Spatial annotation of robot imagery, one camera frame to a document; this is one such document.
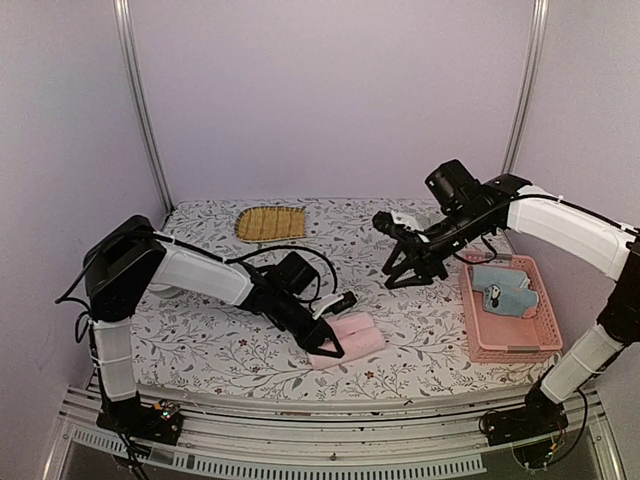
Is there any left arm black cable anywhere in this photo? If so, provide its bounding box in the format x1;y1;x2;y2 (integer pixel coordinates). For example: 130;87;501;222
219;247;339;301

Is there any blue rolled towel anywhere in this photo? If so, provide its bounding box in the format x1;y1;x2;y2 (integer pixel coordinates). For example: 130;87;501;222
471;265;539;318

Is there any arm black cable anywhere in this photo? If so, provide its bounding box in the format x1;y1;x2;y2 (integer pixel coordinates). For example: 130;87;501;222
424;192;640;241
219;247;339;301

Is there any right aluminium frame post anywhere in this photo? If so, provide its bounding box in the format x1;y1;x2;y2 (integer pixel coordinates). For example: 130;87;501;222
501;0;549;173

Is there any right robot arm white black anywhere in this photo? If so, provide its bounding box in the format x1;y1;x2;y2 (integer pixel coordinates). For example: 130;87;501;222
372;159;639;436

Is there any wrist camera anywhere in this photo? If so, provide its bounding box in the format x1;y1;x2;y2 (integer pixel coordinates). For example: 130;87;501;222
311;292;357;319
372;211;429;244

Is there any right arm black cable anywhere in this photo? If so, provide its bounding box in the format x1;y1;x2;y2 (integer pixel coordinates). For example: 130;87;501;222
424;192;640;241

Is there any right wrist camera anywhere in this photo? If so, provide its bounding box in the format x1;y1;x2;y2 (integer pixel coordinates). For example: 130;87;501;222
372;211;429;244

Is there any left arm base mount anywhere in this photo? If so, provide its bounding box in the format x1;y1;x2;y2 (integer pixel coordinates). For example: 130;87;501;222
96;394;184;446

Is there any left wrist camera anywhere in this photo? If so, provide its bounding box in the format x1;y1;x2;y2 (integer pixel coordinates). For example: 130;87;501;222
311;292;357;319

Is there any aluminium front rail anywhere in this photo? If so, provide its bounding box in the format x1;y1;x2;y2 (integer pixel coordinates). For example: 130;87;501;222
43;386;625;479

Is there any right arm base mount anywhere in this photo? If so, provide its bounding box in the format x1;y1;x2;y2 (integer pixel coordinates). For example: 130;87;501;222
478;406;569;446

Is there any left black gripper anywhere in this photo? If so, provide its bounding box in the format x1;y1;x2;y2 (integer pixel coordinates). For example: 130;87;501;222
271;293;343;361

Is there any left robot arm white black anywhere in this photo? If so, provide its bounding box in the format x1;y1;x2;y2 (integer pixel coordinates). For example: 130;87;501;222
54;215;345;434

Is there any white ceramic bowl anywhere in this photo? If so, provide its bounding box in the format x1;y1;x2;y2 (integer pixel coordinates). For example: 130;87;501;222
148;284;181;299

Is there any aluminium frame post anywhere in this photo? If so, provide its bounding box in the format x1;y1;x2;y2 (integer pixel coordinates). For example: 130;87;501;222
501;0;549;173
113;0;175;214

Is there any light green towel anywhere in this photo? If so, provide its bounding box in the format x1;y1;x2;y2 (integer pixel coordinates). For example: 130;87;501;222
416;212;442;229

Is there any pink towel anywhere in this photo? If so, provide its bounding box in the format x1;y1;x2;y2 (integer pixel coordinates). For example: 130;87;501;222
308;312;386;370

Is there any woven bamboo tray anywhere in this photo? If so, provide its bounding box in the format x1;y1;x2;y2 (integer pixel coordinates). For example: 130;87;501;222
234;206;306;243

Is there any pink plastic basket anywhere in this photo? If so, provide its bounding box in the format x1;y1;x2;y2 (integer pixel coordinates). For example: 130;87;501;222
459;251;563;363

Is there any left aluminium frame post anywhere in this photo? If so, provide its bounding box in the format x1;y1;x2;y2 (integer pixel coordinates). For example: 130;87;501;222
113;0;175;214

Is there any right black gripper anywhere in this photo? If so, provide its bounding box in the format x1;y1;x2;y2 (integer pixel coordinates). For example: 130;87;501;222
381;207;491;291

